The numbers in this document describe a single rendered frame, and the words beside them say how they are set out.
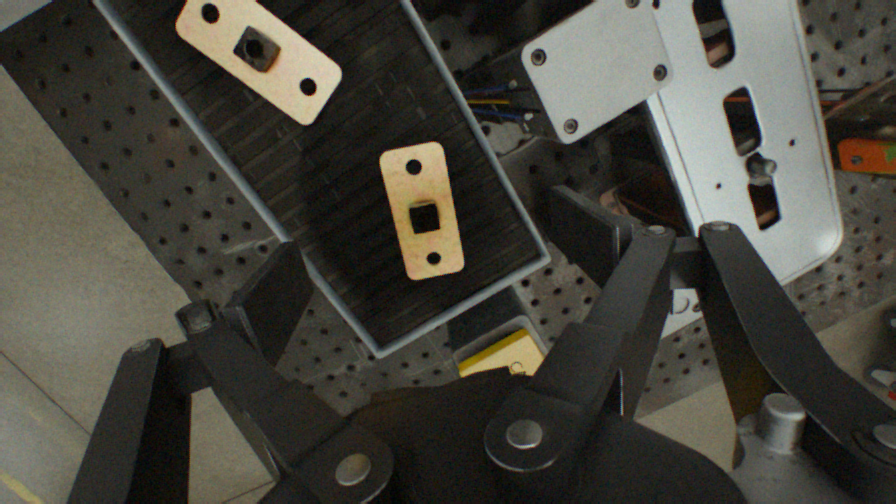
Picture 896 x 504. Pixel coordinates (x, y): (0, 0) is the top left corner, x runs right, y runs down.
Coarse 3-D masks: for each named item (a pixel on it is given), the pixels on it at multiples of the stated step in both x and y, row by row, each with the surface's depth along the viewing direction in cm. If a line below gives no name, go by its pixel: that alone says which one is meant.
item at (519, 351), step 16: (512, 336) 30; (528, 336) 29; (480, 352) 30; (496, 352) 29; (512, 352) 29; (528, 352) 29; (464, 368) 30; (480, 368) 30; (512, 368) 30; (528, 368) 30
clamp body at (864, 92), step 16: (880, 80) 46; (736, 96) 66; (848, 96) 48; (864, 96) 46; (880, 96) 44; (736, 112) 61; (832, 112) 47; (848, 112) 45; (864, 112) 43; (880, 112) 42; (736, 128) 62; (752, 128) 59; (832, 128) 46; (848, 128) 44; (864, 128) 42; (880, 128) 40; (832, 144) 47; (832, 160) 48; (880, 176) 43
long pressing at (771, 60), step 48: (672, 0) 36; (720, 0) 37; (768, 0) 37; (672, 48) 38; (768, 48) 38; (672, 96) 39; (720, 96) 40; (768, 96) 40; (816, 96) 41; (672, 144) 41; (720, 144) 42; (768, 144) 42; (816, 144) 43; (672, 192) 44; (720, 192) 44; (816, 192) 45; (768, 240) 46; (816, 240) 47
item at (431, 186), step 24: (432, 144) 23; (384, 168) 24; (432, 168) 24; (408, 192) 24; (432, 192) 24; (408, 216) 25; (432, 216) 24; (408, 240) 25; (432, 240) 25; (456, 240) 26; (408, 264) 26; (432, 264) 26; (456, 264) 26
